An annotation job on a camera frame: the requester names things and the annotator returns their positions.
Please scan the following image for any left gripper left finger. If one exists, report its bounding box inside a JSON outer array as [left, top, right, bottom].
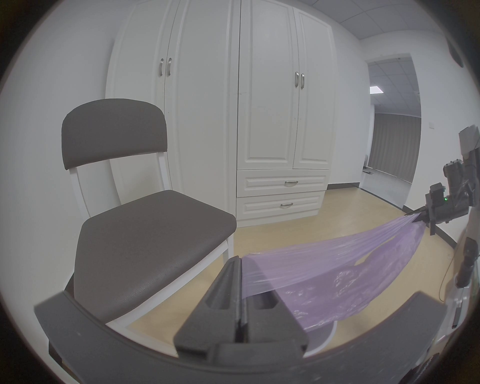
[[173, 256, 243, 358]]

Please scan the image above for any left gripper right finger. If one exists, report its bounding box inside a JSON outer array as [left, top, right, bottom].
[[242, 259, 310, 358]]

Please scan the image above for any purple plastic bag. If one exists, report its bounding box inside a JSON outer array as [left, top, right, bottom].
[[242, 215, 428, 332]]

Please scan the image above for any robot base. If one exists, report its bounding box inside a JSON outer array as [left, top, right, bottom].
[[437, 225, 480, 376]]

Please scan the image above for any white trash bin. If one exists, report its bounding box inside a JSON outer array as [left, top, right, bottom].
[[302, 319, 338, 358]]

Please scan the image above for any grey curtain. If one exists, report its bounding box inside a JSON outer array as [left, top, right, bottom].
[[369, 112, 421, 184]]

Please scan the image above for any white chair grey seat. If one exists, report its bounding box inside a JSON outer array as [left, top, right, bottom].
[[61, 98, 238, 338]]

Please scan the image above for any white wardrobe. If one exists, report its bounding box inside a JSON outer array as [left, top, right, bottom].
[[105, 0, 336, 229]]

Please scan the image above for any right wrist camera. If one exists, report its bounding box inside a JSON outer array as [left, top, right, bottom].
[[443, 159, 466, 190]]

